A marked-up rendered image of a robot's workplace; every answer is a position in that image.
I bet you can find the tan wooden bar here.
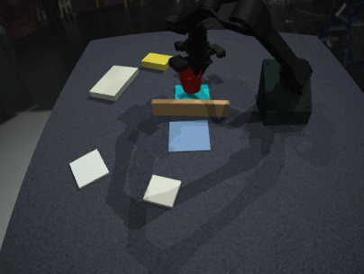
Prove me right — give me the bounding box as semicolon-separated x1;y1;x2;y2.
151;99;230;117

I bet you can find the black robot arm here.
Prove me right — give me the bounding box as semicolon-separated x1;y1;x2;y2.
165;0;313;96

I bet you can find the yellow block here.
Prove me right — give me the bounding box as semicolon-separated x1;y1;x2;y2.
141;53;173;71

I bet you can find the pale cream flat block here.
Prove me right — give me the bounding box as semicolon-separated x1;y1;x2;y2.
90;66;140;101

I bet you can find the pale cream flat square tile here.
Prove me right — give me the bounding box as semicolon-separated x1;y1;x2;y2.
143;175;181;207

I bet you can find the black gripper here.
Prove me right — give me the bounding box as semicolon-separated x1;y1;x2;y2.
168;39;226;77

